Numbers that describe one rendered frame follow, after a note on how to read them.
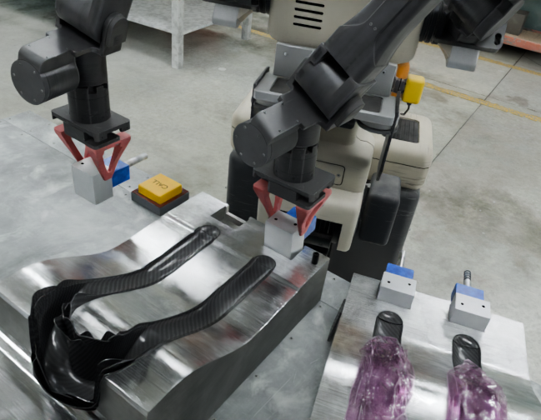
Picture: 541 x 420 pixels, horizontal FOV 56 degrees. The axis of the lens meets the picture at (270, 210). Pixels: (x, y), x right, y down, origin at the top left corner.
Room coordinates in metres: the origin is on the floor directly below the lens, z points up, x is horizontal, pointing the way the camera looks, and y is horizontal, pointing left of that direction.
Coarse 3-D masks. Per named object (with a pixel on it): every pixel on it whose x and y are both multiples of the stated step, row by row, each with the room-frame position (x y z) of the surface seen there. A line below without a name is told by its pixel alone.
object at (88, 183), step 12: (144, 156) 0.75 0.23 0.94; (72, 168) 0.66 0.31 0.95; (84, 168) 0.65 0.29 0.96; (96, 168) 0.66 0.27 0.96; (120, 168) 0.69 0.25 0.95; (84, 180) 0.64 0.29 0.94; (96, 180) 0.64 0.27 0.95; (108, 180) 0.66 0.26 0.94; (120, 180) 0.68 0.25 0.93; (84, 192) 0.65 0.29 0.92; (96, 192) 0.64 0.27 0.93; (108, 192) 0.66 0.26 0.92; (96, 204) 0.63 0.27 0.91
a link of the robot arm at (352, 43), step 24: (384, 0) 0.56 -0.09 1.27; (408, 0) 0.55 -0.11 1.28; (432, 0) 0.55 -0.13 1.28; (360, 24) 0.57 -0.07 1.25; (384, 24) 0.55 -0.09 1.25; (408, 24) 0.55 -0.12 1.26; (336, 48) 0.57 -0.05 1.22; (360, 48) 0.56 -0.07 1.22; (384, 48) 0.55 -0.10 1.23; (312, 72) 0.58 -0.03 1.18; (336, 72) 0.57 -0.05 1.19; (360, 72) 0.55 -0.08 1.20; (312, 96) 0.58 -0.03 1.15; (336, 96) 0.56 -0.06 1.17; (360, 96) 0.59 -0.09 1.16
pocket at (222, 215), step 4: (224, 208) 0.70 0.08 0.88; (216, 212) 0.68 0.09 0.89; (220, 212) 0.69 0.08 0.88; (224, 212) 0.70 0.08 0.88; (228, 212) 0.70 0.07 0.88; (212, 216) 0.67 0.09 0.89; (216, 216) 0.68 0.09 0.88; (220, 216) 0.69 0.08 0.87; (224, 216) 0.70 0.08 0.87; (228, 216) 0.70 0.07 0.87; (232, 216) 0.69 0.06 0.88; (220, 220) 0.69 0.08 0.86; (224, 220) 0.69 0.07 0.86; (228, 220) 0.69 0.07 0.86; (232, 220) 0.69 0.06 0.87; (236, 220) 0.69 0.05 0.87; (240, 220) 0.68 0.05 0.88; (228, 224) 0.68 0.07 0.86; (232, 224) 0.69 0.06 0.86; (236, 224) 0.69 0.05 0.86; (240, 224) 0.68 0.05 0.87
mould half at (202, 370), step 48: (144, 240) 0.59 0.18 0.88; (240, 240) 0.61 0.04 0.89; (0, 288) 0.41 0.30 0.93; (144, 288) 0.48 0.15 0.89; (192, 288) 0.50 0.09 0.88; (288, 288) 0.52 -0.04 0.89; (0, 336) 0.40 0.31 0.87; (96, 336) 0.36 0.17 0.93; (192, 336) 0.40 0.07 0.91; (240, 336) 0.43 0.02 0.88; (0, 384) 0.34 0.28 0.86; (144, 384) 0.31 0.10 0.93; (192, 384) 0.34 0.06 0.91; (240, 384) 0.42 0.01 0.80
